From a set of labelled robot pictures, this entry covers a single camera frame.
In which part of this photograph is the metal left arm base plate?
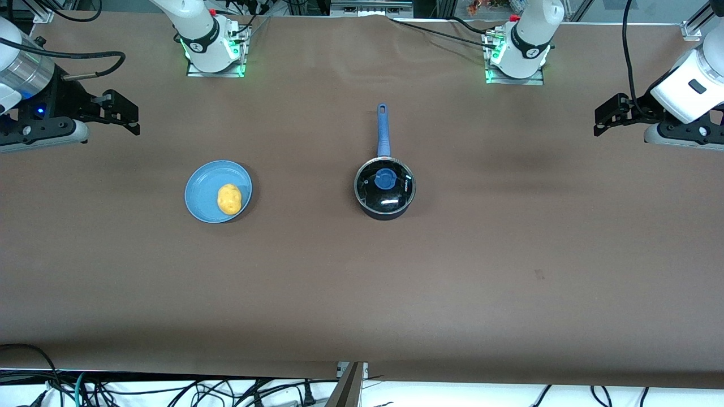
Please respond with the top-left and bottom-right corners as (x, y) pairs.
(484, 31), (545, 86)

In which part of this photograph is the yellow potato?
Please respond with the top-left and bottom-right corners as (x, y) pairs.
(217, 183), (243, 215)

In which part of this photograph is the blue round plate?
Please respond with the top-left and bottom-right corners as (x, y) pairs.
(184, 160), (253, 224)

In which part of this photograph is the black looped floor cable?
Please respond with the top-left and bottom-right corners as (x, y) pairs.
(0, 343), (63, 407)

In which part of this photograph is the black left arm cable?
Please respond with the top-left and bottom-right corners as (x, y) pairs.
(622, 0), (657, 116)

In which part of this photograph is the brown table cloth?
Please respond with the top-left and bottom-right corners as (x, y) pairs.
(0, 10), (724, 389)

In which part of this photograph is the glass lid with blue knob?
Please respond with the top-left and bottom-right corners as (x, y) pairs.
(354, 157), (417, 211)

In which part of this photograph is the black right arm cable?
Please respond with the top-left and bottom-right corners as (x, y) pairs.
(0, 37), (126, 80)

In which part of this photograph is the black cable to arm base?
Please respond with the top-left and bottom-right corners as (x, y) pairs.
(390, 16), (498, 50)

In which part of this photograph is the black pot with blue handle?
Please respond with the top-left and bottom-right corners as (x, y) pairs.
(354, 103), (417, 221)

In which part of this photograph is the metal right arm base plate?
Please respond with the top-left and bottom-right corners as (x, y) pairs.
(187, 23), (248, 78)

